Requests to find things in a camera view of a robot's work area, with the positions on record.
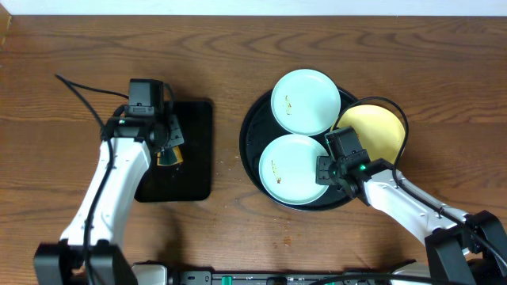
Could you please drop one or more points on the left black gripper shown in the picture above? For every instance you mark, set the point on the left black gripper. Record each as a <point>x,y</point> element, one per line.
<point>173,132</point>

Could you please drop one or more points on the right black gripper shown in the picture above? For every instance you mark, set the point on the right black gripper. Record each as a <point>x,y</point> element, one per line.
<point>323,167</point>

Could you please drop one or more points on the yellow green sponge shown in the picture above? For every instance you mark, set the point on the yellow green sponge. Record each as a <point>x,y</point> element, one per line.
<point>169,157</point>

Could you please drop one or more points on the yellow plate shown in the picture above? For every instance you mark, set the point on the yellow plate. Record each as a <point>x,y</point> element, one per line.
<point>379,130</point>

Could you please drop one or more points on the light blue plate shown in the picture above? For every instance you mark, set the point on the light blue plate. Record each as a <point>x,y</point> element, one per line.
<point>305,102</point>
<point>287,169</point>

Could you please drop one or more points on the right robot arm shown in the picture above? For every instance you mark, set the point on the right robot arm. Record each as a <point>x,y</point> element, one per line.
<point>461,247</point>

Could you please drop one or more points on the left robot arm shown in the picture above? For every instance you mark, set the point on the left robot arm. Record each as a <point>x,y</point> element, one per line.
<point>90,248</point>

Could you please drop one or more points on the black rectangular tray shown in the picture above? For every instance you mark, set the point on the black rectangular tray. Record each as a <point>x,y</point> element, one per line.
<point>191,179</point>

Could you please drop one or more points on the black round tray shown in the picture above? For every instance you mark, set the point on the black round tray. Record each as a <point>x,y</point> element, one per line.
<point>259,129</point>

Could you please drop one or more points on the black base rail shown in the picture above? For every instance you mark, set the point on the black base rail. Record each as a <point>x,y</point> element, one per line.
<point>285,278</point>

